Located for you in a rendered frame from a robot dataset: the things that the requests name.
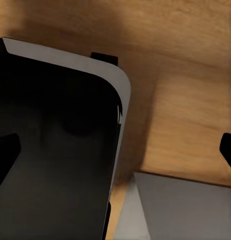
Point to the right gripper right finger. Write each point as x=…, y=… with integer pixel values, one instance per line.
x=225, y=147

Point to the desk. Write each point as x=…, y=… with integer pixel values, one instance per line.
x=163, y=208

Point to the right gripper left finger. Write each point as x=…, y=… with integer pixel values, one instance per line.
x=10, y=148

